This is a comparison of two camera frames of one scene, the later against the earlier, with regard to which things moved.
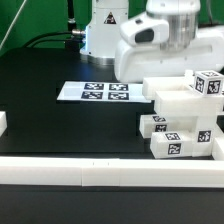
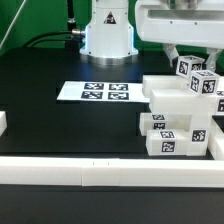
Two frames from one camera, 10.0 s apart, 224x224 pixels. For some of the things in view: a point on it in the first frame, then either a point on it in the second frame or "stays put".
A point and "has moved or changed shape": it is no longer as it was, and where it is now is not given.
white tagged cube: x=209 y=83 has moved or changed shape
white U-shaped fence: x=113 y=172 stays put
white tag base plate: x=103 y=92 stays put
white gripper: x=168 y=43 → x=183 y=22
